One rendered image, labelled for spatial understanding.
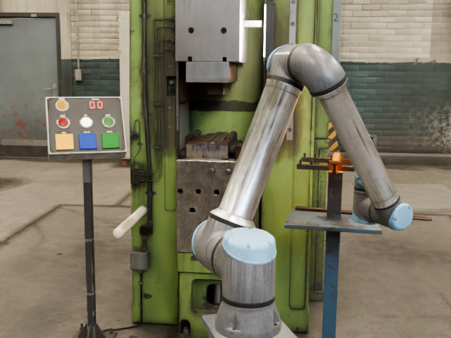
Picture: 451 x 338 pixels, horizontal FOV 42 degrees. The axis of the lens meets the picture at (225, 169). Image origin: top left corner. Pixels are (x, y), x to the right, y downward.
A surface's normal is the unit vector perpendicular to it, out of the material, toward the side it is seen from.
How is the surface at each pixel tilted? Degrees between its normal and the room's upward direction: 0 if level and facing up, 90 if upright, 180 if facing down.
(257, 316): 70
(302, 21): 90
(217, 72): 90
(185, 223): 90
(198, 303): 90
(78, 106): 60
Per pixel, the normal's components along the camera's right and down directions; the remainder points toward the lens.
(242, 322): -0.18, -0.18
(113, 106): 0.28, -0.36
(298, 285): -0.11, 0.16
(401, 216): 0.47, 0.22
